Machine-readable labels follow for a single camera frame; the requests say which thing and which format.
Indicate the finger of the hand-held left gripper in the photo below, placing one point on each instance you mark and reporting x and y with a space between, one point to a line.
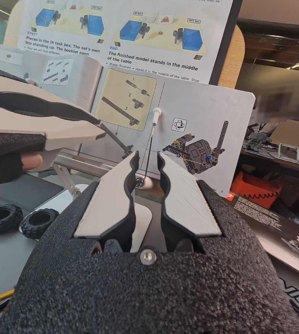
21 88
60 130

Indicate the dark toy set box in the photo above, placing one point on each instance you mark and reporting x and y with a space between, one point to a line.
264 219

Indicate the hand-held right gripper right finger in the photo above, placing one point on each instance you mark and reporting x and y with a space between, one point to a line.
188 206

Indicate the white booklet stand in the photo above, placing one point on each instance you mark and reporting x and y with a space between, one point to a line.
141 216

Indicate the clear acrylic frame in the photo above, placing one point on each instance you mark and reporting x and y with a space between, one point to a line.
289 151

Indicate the person's left hand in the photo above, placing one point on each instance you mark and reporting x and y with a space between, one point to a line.
32 161

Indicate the brown cardboard box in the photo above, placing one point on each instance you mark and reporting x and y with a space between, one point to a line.
293 133

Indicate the building instruction booklet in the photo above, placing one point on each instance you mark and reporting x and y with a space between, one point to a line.
204 109

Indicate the wooden side table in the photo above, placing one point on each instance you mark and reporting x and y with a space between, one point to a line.
295 165

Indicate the grey built toy walker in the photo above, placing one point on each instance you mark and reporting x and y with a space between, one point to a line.
259 139

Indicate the black backing board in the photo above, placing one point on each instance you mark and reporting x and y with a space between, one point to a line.
227 39

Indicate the red plastic crate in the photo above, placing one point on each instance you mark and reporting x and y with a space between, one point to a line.
253 185

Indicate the dark grey flat pad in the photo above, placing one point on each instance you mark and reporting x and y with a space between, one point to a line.
21 190

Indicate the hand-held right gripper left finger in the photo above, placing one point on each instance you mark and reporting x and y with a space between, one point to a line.
105 206

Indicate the black toy tyre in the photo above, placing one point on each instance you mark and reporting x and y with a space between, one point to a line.
38 224
0 219

